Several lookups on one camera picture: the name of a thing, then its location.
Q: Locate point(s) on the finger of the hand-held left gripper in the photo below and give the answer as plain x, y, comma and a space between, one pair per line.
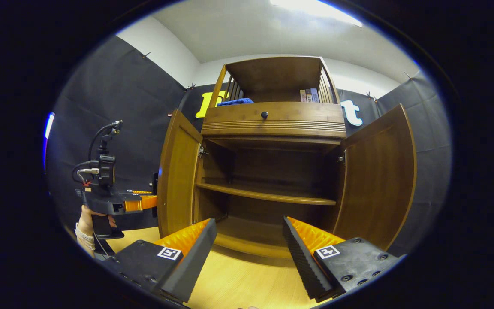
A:
140, 192
142, 203

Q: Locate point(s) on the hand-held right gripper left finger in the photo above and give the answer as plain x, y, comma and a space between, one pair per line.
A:
195, 257

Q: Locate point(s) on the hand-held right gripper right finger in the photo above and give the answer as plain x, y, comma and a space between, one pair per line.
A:
302, 257

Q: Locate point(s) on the wooden cabinet door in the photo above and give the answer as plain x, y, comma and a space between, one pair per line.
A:
380, 180
178, 180

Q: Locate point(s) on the wooden double-door shoe cabinet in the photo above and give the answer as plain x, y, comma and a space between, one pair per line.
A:
272, 124

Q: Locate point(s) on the wooden inner cabinet shelf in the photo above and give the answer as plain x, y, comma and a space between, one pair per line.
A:
268, 195

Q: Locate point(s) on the black backdrop cloth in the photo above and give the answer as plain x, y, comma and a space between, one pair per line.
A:
118, 94

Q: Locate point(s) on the blue cloth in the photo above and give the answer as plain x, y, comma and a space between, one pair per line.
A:
235, 102

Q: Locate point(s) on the wooden drawer with black knob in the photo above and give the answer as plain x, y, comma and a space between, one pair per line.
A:
281, 118

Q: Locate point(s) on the small grey book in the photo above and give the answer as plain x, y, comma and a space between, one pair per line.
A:
308, 95

